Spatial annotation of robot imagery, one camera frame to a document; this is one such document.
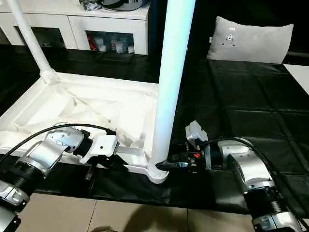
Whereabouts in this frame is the black work mat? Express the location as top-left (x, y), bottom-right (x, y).
top-left (0, 44), bottom-right (309, 216)

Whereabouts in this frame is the white glass-door cabinet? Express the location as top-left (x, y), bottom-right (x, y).
top-left (0, 0), bottom-right (149, 55)

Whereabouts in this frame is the dark cabled device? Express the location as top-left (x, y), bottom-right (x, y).
top-left (80, 0), bottom-right (149, 11)

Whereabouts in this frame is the grey cushion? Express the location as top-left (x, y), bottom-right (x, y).
top-left (207, 16), bottom-right (294, 64)

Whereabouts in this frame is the white plastic table top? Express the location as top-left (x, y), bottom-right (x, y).
top-left (0, 72), bottom-right (170, 184)

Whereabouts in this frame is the white flat board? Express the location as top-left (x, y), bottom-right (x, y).
top-left (284, 64), bottom-right (309, 95)

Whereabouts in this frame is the black sofa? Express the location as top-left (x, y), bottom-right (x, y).
top-left (147, 0), bottom-right (309, 63)

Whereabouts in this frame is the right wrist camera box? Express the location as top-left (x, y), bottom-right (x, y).
top-left (185, 121), bottom-right (209, 146)

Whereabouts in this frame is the white plastic table leg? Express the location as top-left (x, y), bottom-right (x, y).
top-left (6, 0), bottom-right (59, 85)
top-left (147, 0), bottom-right (197, 177)

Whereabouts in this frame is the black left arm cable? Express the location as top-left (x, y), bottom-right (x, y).
top-left (0, 124), bottom-right (117, 165)

